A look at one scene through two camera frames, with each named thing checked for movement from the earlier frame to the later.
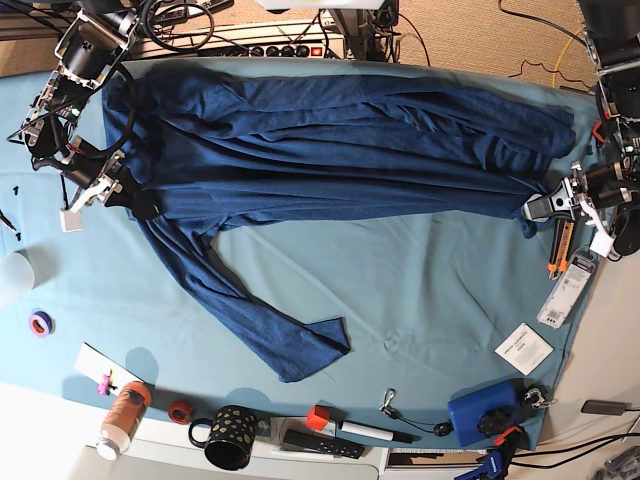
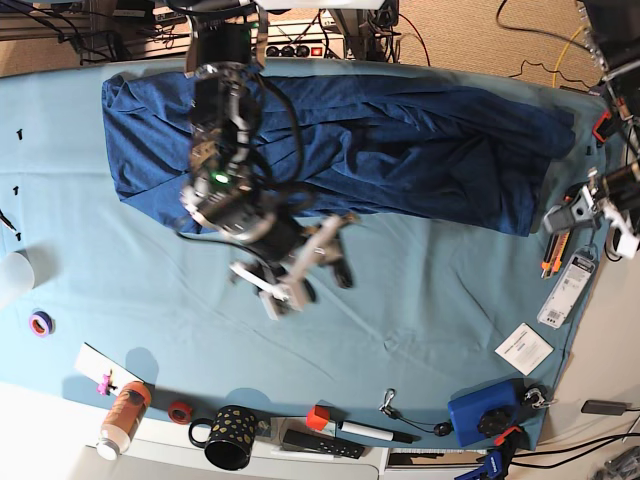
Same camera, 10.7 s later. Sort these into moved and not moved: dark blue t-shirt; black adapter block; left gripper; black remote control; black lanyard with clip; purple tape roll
Moved: dark blue t-shirt; left gripper
Not moved: purple tape roll; black lanyard with clip; black adapter block; black remote control
